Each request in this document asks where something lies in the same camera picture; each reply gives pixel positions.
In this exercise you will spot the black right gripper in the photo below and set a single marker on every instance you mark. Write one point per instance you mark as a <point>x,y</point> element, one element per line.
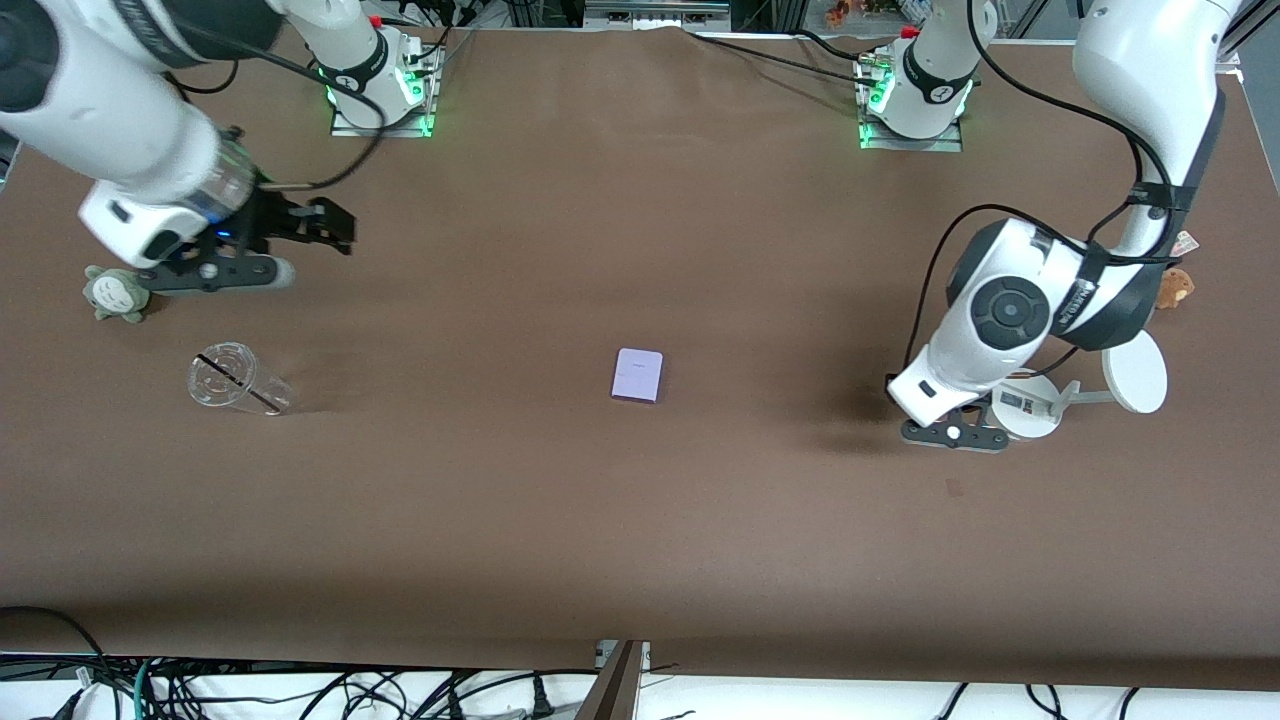
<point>272,218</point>

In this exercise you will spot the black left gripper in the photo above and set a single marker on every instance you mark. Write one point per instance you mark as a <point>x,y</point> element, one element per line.
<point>1011,402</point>

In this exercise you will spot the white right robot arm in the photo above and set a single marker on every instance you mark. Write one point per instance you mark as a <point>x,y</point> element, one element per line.
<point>120,120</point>

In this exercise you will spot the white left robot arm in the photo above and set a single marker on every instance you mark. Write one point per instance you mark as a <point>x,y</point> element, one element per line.
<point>1030,310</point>

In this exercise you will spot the white round phone stand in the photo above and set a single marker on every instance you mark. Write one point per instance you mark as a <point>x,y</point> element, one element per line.
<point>1135,375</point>

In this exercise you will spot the black straw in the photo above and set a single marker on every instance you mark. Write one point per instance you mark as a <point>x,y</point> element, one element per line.
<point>240,384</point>

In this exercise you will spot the clear plastic cup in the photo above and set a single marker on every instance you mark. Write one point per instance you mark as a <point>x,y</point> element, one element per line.
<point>230,380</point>

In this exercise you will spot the grey plush toy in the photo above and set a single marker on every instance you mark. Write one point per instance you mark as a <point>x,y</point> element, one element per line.
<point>115,297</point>

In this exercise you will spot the small brown plush toy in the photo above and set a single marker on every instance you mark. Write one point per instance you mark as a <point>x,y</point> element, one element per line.
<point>1177,286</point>

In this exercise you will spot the small orange toy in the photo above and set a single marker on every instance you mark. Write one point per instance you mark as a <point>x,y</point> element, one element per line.
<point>838,12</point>

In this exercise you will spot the black power plug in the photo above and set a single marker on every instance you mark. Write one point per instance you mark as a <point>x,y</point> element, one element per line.
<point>542,700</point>

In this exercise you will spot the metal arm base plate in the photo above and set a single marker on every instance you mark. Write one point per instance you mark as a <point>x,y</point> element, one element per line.
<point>400,122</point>
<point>910,140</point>

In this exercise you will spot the silver metal rail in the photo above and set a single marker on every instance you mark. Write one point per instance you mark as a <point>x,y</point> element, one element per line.
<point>657,12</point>

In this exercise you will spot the brown table post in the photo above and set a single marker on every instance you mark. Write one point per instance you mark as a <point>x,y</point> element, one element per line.
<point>612,685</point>

